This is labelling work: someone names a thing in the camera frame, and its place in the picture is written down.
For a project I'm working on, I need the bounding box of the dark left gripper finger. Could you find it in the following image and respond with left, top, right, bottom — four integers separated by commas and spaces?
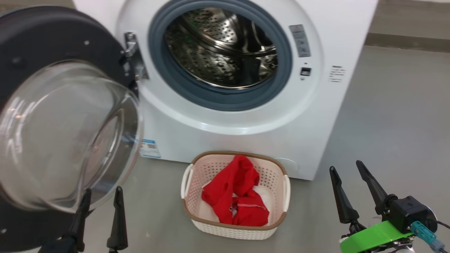
107, 186, 128, 251
67, 189, 92, 252

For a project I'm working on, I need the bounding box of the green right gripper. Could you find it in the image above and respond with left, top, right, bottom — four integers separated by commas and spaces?
329, 160, 415, 253

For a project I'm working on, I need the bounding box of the red garment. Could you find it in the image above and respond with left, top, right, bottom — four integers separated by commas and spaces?
201, 155, 270, 227

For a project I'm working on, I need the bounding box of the black round glass washer door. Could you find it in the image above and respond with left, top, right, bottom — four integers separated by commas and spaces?
0, 5, 145, 252

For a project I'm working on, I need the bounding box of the white front-load washing machine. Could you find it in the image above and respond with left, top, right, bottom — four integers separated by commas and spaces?
72, 0, 379, 181

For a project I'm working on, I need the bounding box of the cream basket with brown rim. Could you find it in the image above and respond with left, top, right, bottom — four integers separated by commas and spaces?
181, 151, 291, 241

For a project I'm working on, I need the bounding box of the blue energy label sticker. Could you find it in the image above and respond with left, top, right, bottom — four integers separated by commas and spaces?
140, 139, 161, 158

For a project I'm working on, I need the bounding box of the grey warning sticker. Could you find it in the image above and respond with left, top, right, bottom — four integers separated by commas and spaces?
289, 25, 311, 58

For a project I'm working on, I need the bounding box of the teal right camera connector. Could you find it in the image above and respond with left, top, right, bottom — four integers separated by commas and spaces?
411, 221, 448, 253

